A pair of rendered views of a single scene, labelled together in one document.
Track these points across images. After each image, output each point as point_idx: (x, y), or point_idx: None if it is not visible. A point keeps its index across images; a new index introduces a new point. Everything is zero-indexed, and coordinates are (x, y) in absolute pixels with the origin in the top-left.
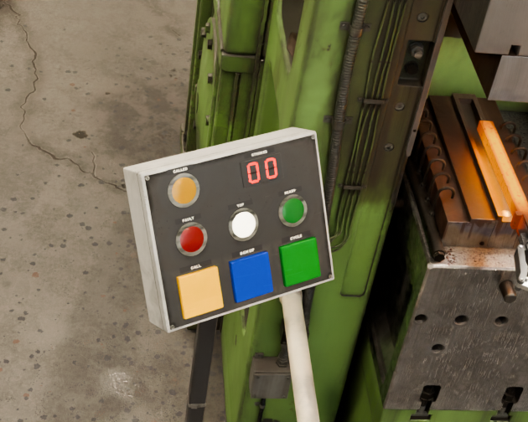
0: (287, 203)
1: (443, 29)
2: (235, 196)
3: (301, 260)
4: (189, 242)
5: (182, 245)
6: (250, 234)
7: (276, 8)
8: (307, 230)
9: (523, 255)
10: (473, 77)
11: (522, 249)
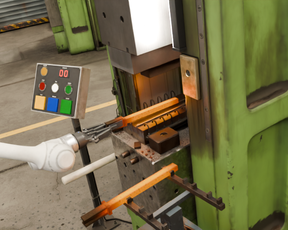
0: (67, 86)
1: None
2: (55, 78)
3: (65, 106)
4: (41, 86)
5: (39, 86)
6: (55, 91)
7: None
8: (71, 97)
9: (97, 125)
10: None
11: (101, 123)
